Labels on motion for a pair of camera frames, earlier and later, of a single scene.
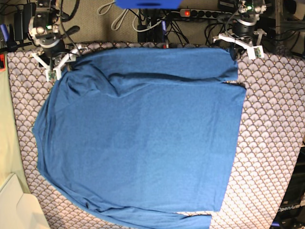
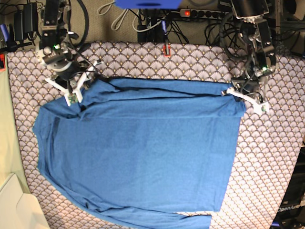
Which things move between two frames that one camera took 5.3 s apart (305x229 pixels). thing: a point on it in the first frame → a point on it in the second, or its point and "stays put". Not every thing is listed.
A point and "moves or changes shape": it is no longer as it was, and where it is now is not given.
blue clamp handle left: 5,31 stays put
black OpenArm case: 291,213 stays put
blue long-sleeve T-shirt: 141,138 moves or changes shape
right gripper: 240,30 → 248,87
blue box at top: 148,4 stays put
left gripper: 51,52 → 63,79
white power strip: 205,14 stays put
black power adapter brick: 21,20 stays put
